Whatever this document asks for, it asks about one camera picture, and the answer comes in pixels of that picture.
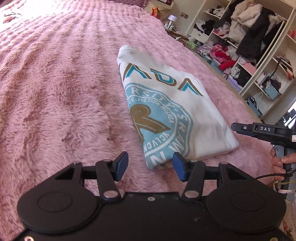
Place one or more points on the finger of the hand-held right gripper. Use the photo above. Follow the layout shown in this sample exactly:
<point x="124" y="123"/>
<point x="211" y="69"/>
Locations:
<point x="242" y="128"/>

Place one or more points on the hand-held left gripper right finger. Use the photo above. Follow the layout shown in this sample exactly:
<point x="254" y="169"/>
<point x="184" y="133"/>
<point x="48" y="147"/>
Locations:
<point x="180" y="167"/>

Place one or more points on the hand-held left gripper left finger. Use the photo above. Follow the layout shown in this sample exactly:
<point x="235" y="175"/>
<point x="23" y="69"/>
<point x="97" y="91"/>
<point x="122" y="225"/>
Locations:
<point x="120" y="165"/>

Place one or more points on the white printed sweatshirt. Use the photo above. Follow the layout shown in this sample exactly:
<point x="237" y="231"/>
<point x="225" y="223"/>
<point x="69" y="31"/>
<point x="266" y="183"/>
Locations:
<point x="166" y="109"/>

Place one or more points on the pile of pink red clothes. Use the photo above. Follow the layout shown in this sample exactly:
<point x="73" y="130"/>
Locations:
<point x="222" y="56"/>

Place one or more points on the person's right hand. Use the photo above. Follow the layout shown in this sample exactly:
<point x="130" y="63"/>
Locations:
<point x="277" y="163"/>

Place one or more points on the light blue storage bin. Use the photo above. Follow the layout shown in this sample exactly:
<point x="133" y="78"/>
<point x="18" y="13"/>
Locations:
<point x="273" y="92"/>

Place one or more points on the cream open shelf unit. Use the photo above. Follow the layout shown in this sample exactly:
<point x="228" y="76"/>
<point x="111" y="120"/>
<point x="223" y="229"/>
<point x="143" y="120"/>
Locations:
<point x="254" y="58"/>

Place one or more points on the black jacket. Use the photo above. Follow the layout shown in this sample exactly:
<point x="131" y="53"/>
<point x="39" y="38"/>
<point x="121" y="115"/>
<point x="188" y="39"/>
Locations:
<point x="254" y="34"/>

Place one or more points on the pink fluffy blanket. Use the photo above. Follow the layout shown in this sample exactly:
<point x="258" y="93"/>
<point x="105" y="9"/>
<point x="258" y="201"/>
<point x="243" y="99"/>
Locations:
<point x="57" y="92"/>

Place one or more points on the green basket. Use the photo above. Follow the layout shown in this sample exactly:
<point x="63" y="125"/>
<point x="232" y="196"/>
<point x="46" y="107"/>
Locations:
<point x="193" y="44"/>

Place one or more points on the cream fur coat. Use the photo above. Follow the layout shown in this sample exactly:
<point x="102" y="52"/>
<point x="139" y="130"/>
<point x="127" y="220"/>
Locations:
<point x="244" y="12"/>

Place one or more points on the white table lamp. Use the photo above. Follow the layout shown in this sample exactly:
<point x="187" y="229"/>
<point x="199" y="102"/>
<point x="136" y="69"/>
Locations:
<point x="171" y="20"/>

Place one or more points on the red snack bag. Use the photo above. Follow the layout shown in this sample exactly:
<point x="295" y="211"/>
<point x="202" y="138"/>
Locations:
<point x="155" y="12"/>

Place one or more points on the cream bedside shelf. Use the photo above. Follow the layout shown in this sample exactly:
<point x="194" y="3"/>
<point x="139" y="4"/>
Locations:
<point x="159" y="5"/>

